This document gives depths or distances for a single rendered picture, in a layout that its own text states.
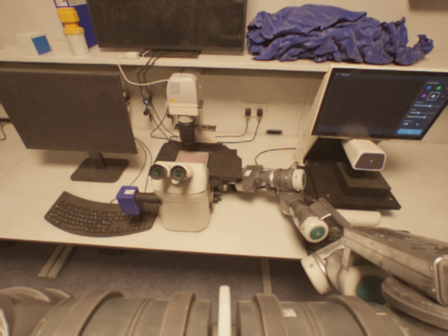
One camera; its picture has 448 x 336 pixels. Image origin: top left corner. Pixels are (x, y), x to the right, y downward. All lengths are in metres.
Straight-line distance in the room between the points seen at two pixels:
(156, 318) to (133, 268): 1.58
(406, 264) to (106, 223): 0.98
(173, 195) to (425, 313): 0.69
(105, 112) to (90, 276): 1.21
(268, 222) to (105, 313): 0.83
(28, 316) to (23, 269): 1.89
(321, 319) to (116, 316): 0.18
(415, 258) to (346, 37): 1.02
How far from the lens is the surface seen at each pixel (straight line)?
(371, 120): 1.03
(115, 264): 1.88
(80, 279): 1.93
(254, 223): 1.00
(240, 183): 0.93
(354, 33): 1.25
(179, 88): 0.82
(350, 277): 0.51
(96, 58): 1.29
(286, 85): 1.42
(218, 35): 1.20
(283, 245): 0.96
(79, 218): 1.14
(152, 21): 1.26
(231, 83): 1.39
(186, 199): 0.81
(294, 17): 1.26
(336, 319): 0.27
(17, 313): 0.30
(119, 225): 1.05
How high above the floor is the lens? 1.55
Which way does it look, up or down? 40 degrees down
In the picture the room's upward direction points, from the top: 1 degrees clockwise
